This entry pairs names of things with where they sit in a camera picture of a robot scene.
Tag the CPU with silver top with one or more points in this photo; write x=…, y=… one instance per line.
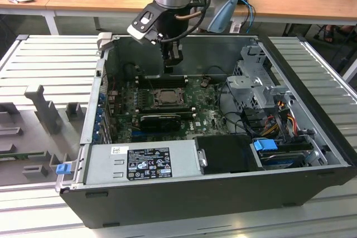
x=168, y=96

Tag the CPU socket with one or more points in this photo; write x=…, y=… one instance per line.
x=167, y=106

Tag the blue expansion slot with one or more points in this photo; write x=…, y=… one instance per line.
x=136, y=133

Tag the round coin battery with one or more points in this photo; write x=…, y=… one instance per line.
x=204, y=82

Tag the green motherboard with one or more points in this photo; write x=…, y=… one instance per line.
x=206, y=115

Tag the black graphics card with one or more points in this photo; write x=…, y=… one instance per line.
x=159, y=123

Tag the silver metal drive cage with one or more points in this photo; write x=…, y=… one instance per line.
x=251, y=90

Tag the short wooden desk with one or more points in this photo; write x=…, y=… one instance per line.
x=22, y=5

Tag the grey power supply with label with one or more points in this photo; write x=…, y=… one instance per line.
x=100, y=162

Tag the person foot in sandal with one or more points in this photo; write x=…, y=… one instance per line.
x=329, y=36

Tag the hard disk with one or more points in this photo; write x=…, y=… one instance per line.
x=281, y=160

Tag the grey parts rack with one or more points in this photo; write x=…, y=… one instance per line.
x=33, y=135

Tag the black PC case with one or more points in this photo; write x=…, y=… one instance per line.
x=195, y=201

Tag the blue case latch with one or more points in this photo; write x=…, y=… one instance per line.
x=62, y=169

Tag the green RAM stick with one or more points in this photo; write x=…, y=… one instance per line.
x=22, y=155

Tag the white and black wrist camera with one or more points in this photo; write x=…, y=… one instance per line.
x=142, y=24

